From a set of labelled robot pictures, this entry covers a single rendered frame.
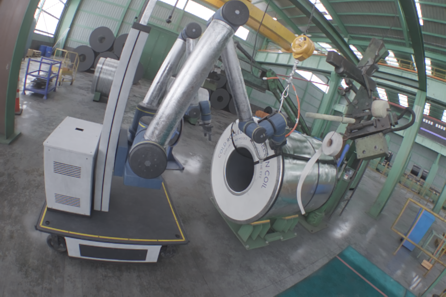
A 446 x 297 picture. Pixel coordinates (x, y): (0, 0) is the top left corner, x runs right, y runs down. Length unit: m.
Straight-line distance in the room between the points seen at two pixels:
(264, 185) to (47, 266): 2.00
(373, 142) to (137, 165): 1.28
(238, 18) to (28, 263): 2.14
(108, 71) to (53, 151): 5.12
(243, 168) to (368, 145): 1.71
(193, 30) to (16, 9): 2.63
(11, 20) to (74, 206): 2.69
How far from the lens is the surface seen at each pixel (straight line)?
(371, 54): 1.50
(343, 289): 2.75
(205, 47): 0.97
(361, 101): 1.40
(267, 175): 1.86
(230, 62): 1.25
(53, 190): 1.55
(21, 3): 3.39
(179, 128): 3.14
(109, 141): 1.38
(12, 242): 1.99
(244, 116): 1.33
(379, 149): 1.24
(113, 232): 1.56
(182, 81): 0.95
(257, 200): 1.94
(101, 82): 6.31
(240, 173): 2.52
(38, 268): 1.81
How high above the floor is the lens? 1.51
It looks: 11 degrees down
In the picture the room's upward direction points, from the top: 21 degrees clockwise
